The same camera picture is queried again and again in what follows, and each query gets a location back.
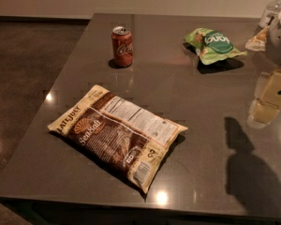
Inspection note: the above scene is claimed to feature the red coke can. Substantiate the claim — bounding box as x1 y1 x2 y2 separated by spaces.
111 26 133 68

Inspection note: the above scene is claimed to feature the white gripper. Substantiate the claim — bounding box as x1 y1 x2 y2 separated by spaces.
247 68 281 127

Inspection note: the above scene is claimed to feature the brown sea salt chip bag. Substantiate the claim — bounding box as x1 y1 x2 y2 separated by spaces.
48 85 186 192

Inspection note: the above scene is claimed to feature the clear plastic water bottle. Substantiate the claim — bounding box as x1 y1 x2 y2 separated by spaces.
259 0 281 28

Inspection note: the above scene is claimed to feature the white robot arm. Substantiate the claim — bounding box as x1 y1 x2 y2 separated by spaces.
245 13 281 128

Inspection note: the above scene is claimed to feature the green rice chip bag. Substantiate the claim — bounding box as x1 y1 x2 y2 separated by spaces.
185 28 247 66

